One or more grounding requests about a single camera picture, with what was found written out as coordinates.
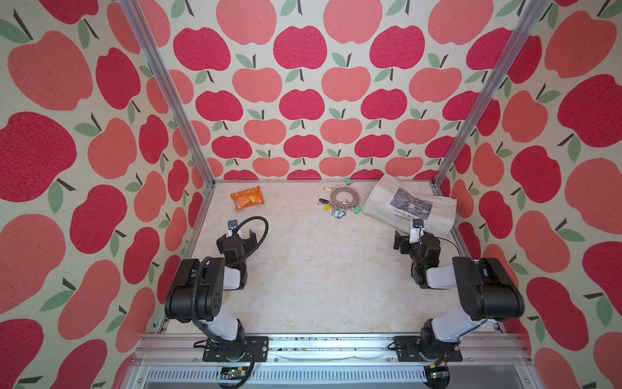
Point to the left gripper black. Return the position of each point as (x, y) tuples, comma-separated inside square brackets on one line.
[(231, 243)]

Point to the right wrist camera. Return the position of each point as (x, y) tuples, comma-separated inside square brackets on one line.
[(416, 228)]

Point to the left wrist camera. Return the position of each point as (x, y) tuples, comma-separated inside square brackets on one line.
[(232, 227)]

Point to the orange snack packet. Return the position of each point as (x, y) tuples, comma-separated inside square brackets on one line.
[(248, 198)]

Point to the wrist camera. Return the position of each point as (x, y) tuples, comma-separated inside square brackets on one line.
[(232, 227), (416, 228)]

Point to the left aluminium frame post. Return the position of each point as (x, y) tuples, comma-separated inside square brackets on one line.
[(140, 27)]

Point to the canvas Monet tote bag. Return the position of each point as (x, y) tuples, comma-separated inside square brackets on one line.
[(398, 205)]

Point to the metal ring plate with keyrings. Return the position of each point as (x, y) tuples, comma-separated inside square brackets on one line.
[(341, 200)]

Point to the right aluminium frame post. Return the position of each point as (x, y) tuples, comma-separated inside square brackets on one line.
[(527, 22)]

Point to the front aluminium rail base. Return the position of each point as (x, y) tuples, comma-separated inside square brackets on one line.
[(349, 360)]

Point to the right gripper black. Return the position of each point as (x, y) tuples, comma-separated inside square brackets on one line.
[(403, 241)]

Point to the aluminium frame post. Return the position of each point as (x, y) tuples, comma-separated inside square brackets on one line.
[(527, 22), (140, 27)]

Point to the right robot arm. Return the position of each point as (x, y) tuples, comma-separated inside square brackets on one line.
[(486, 294)]

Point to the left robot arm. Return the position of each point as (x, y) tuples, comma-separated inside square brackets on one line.
[(197, 296)]

